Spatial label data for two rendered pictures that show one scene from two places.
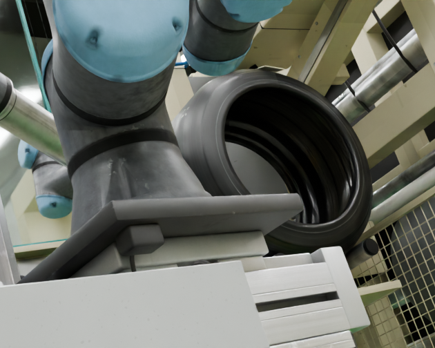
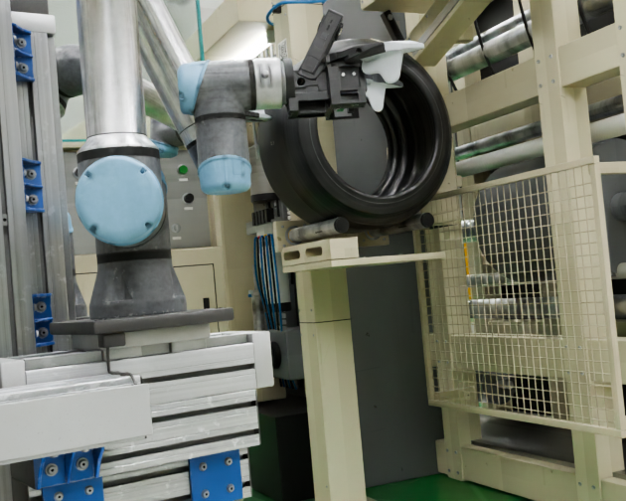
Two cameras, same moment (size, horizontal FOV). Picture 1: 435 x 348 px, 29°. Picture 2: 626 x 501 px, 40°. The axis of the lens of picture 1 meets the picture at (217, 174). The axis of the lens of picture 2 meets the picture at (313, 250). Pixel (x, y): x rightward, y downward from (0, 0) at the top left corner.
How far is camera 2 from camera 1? 72 cm
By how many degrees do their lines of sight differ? 21
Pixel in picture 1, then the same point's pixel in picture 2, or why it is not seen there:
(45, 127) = (153, 103)
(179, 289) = (102, 403)
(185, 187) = (157, 296)
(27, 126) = not seen: hidden behind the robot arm
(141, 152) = (135, 266)
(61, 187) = (168, 137)
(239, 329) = (135, 423)
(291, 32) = not seen: outside the picture
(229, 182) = (312, 151)
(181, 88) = (314, 24)
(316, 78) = (437, 41)
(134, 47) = (117, 238)
